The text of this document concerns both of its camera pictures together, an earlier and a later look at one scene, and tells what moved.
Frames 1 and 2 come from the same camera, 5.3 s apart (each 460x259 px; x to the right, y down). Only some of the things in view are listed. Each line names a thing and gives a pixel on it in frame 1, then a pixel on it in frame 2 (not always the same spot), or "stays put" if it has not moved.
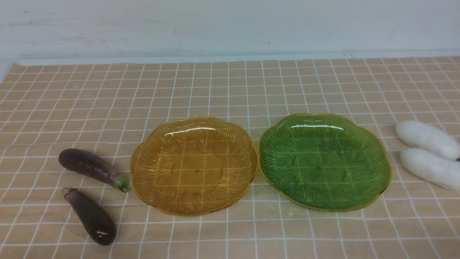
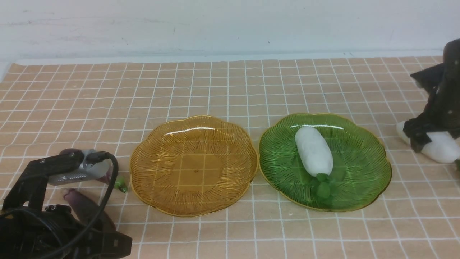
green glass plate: x=325 y=162 stays put
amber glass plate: x=193 y=166 stays put
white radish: x=443 y=171 -> x=314 y=152
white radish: x=417 y=136 stays put
